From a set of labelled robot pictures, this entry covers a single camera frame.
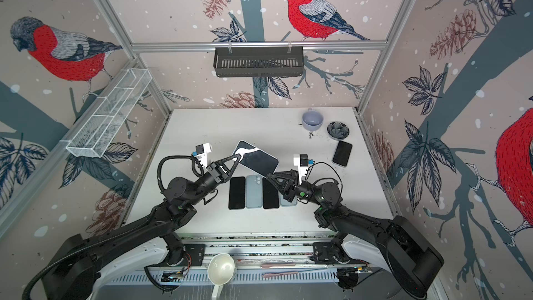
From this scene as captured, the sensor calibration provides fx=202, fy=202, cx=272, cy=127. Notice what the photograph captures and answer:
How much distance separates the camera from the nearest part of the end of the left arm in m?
0.60

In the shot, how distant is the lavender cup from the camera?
3.57 feet

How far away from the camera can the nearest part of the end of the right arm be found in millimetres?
624
